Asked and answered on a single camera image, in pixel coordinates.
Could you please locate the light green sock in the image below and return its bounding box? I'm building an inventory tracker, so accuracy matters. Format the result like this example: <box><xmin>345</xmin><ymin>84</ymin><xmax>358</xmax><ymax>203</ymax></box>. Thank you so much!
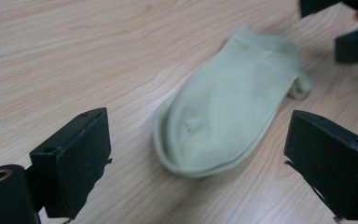
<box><xmin>154</xmin><ymin>25</ymin><xmax>302</xmax><ymax>175</ymax></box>
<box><xmin>153</xmin><ymin>69</ymin><xmax>314</xmax><ymax>179</ymax></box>

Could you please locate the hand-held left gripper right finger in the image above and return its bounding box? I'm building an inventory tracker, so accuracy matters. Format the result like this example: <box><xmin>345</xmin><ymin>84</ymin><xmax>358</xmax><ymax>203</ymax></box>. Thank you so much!
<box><xmin>283</xmin><ymin>109</ymin><xmax>358</xmax><ymax>222</ymax></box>

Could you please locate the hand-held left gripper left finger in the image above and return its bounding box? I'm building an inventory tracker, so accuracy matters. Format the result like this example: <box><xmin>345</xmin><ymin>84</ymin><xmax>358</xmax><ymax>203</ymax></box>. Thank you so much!
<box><xmin>29</xmin><ymin>106</ymin><xmax>113</xmax><ymax>220</ymax></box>

